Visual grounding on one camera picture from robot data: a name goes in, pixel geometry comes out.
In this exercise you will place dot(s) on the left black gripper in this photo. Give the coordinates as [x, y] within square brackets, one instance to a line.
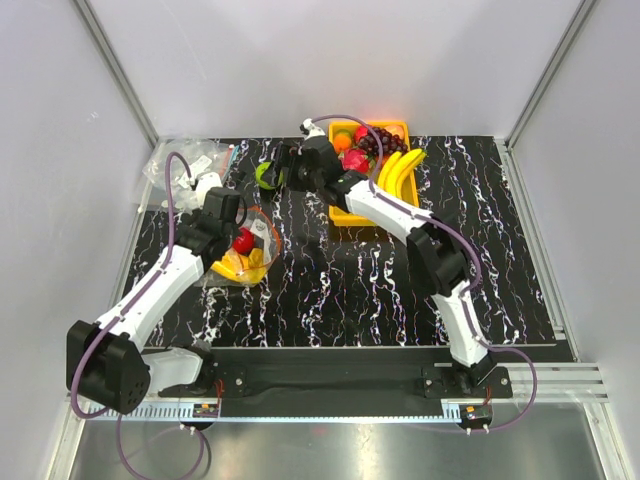
[197, 212]

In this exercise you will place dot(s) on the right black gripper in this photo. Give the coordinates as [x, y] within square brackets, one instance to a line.
[295, 160]

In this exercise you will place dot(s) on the green apple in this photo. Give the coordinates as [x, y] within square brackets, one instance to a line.
[269, 176]

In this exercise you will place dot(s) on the red apple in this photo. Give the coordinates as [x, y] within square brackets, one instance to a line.
[244, 242]

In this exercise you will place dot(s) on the yellow banana bunch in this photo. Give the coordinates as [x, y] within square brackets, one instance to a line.
[234, 267]
[397, 169]

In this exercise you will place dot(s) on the clear zip bag orange zipper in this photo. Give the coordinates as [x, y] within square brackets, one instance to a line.
[266, 238]

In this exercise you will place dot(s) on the yellow mango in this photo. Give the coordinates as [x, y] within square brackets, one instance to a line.
[256, 258]

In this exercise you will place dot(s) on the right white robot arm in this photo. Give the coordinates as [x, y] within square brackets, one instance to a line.
[439, 258]

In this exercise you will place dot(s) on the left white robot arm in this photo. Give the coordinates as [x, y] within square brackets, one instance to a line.
[105, 360]

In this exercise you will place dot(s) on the stack of clear zip bags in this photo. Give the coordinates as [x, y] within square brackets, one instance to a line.
[192, 158]

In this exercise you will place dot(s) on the orange fruit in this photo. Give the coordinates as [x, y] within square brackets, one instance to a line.
[342, 141]

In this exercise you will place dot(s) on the pink dragon fruit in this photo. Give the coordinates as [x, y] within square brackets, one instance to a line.
[356, 159]

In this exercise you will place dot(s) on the red peach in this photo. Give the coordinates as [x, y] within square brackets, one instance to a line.
[361, 133]

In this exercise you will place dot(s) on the dark purple grape bunch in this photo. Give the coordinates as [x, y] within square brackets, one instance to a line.
[392, 139]

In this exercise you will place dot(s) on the yellow banana bunch in tray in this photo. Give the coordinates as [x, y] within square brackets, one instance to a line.
[397, 169]

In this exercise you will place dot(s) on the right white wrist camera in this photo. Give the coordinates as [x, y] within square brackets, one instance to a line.
[310, 129]

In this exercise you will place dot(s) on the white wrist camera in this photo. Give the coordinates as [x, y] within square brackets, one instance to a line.
[310, 129]
[204, 184]

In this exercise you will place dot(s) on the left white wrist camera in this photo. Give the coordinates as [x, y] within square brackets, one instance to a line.
[204, 184]

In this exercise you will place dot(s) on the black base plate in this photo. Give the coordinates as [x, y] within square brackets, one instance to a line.
[428, 372]

